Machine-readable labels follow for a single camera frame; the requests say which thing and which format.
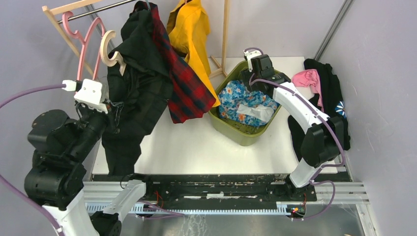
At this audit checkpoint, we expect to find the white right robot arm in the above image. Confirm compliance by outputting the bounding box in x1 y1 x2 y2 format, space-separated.
244 51 346 201

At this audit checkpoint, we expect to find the white cable duct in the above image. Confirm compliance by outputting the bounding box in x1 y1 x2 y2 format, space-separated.
85 203 291 216

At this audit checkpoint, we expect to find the black skirt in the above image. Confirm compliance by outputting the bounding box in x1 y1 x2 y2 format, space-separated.
101 10 173 176

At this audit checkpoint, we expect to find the yellow skirt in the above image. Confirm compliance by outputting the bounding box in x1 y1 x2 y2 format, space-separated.
166 0 220 107

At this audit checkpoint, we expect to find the black garment with flower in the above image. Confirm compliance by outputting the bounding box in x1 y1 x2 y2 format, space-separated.
303 59 351 150

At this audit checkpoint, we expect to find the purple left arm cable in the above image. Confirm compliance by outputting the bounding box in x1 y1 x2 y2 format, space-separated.
0 84 67 236

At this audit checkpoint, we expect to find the wooden clothes rack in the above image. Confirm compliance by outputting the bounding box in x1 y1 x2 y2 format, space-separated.
42 0 230 78

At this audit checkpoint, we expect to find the pink garment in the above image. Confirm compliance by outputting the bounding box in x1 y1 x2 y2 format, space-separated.
291 69 324 112

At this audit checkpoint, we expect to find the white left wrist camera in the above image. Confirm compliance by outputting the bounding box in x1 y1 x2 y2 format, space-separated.
62 79 109 114

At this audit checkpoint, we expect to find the beige wooden hanger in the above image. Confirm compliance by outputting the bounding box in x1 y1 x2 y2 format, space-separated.
99 30 127 76

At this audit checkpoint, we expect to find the red plaid skirt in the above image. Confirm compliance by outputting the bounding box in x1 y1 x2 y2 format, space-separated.
133 0 215 124

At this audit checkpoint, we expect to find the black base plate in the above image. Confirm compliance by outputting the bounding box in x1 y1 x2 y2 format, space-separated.
92 174 317 210

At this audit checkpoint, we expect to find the pink plastic hanger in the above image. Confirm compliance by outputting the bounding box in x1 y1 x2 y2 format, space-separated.
62 11 106 81

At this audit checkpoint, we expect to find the olive green plastic basket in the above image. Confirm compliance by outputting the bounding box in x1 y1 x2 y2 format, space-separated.
209 61 280 146

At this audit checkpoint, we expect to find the metal rack rod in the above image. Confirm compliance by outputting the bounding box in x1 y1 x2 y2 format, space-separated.
50 0 134 25

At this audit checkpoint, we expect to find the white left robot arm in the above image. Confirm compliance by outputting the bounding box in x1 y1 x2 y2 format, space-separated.
24 102 155 236

